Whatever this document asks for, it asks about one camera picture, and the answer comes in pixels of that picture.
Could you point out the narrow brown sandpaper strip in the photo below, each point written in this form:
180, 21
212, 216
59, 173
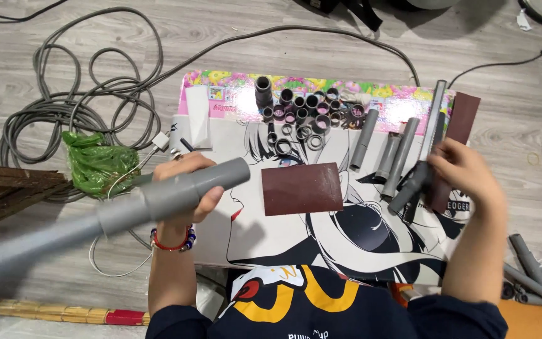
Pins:
461, 117

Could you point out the wide brown sandpaper sheet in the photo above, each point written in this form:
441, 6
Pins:
301, 189

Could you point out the person's left hand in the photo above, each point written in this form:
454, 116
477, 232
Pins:
184, 162

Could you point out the dark wooden frame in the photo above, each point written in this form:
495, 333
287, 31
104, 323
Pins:
12, 193

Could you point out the white crumpled cloth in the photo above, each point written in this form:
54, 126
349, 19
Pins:
355, 97

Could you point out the group of grey pipe fittings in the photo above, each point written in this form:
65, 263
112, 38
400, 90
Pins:
306, 117

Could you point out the person's right fingers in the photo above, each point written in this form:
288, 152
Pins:
440, 162

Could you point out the white paper scrap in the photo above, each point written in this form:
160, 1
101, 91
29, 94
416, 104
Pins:
524, 19

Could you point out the folded white paper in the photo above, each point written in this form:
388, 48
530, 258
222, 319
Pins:
198, 117

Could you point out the black pen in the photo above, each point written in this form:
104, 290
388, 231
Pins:
187, 144

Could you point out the printed cartoon board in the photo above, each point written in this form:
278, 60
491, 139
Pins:
299, 245

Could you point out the dark printed shirt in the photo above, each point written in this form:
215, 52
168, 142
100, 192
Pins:
308, 306

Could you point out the yellow rubber band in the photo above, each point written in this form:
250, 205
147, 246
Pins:
533, 158

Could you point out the heap of grey pipes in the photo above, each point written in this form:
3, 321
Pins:
532, 273

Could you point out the long grey pipe with coupling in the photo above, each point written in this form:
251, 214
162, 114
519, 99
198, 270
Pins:
181, 193

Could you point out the orange mat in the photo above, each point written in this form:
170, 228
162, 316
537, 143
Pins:
534, 325

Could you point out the grey pipe piece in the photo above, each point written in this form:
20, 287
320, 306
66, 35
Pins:
400, 157
387, 157
364, 139

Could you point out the green plastic bag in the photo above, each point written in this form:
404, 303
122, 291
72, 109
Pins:
97, 165

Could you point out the person's right hand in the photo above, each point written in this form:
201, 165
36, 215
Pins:
468, 172

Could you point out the white plastic bag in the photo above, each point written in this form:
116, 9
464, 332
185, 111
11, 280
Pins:
210, 296

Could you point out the bamboo stick with red tape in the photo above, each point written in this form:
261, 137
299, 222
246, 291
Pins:
64, 312

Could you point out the short dark grey pipe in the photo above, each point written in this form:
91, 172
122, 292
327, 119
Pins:
410, 188

